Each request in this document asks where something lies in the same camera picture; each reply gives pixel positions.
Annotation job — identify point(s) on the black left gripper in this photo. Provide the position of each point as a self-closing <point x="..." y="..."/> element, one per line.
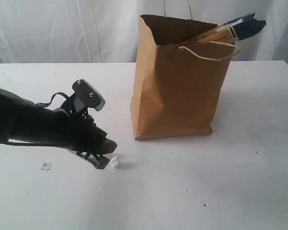
<point x="75" y="132"/>

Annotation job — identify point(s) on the white ball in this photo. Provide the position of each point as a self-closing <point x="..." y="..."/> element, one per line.
<point x="116" y="163"/>

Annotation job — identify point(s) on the brown paper bag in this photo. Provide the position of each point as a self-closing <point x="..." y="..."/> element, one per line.
<point x="177" y="82"/>

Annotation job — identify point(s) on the spaghetti pasta package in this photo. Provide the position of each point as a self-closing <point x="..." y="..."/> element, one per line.
<point x="232" y="31"/>

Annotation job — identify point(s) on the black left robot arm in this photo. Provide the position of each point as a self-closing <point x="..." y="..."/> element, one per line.
<point x="24" y="123"/>

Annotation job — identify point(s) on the white backdrop curtain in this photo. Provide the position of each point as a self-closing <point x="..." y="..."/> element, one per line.
<point x="51" y="31"/>

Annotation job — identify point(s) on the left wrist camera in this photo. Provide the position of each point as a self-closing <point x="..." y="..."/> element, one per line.
<point x="85" y="96"/>

